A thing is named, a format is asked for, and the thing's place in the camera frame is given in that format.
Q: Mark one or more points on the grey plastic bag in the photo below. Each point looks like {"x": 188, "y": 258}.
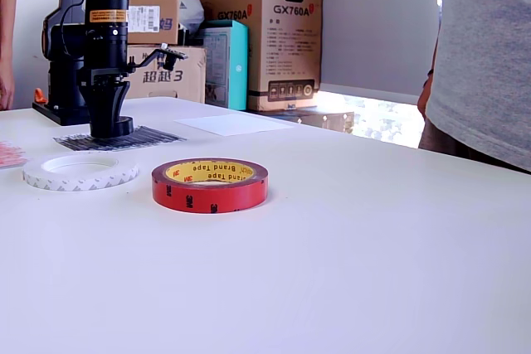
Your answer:
{"x": 191, "y": 10}

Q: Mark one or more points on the black scribbled paper sheet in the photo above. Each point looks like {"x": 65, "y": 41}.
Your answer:
{"x": 157, "y": 138}

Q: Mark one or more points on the person in grey shirt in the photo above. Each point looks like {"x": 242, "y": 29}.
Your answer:
{"x": 485, "y": 59}

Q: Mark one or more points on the orange clamp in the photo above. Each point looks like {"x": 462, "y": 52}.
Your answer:
{"x": 39, "y": 95}

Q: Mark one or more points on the red scribbled paper sheet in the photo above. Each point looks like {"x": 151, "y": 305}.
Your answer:
{"x": 10, "y": 155}

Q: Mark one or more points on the bystander hand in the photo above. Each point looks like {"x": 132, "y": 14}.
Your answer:
{"x": 5, "y": 95}

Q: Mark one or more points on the red tape roll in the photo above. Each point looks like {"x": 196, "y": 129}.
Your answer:
{"x": 207, "y": 198}

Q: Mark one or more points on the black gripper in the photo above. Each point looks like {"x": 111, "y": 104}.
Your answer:
{"x": 105, "y": 76}

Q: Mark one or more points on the upper cardboard box with label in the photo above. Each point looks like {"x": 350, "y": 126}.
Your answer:
{"x": 153, "y": 18}

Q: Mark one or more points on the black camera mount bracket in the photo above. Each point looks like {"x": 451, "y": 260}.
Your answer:
{"x": 145, "y": 59}

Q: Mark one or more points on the Huntkey cardboard box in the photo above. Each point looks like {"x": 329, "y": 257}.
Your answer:
{"x": 182, "y": 84}

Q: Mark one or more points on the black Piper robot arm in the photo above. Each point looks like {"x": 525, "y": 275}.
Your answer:
{"x": 103, "y": 6}

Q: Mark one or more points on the person's right forearm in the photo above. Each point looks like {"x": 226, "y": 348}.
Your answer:
{"x": 435, "y": 55}

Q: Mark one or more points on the black wrist band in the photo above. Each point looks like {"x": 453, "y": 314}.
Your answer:
{"x": 430, "y": 72}

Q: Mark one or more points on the blank white paper sheet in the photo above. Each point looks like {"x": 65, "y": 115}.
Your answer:
{"x": 234, "y": 124}

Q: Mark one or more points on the bystander bare forearm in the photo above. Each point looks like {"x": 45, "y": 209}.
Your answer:
{"x": 6, "y": 18}

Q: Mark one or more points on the white tape roll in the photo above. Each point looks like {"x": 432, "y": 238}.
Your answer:
{"x": 79, "y": 183}

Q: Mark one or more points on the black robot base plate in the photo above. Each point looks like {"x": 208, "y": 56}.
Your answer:
{"x": 54, "y": 115}

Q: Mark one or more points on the teal box with photo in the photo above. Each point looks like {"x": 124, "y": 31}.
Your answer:
{"x": 232, "y": 64}

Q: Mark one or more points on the person's right hand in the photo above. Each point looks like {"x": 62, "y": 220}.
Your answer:
{"x": 424, "y": 99}

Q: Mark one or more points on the large GX760A cardboard box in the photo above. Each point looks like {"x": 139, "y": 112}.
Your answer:
{"x": 290, "y": 39}

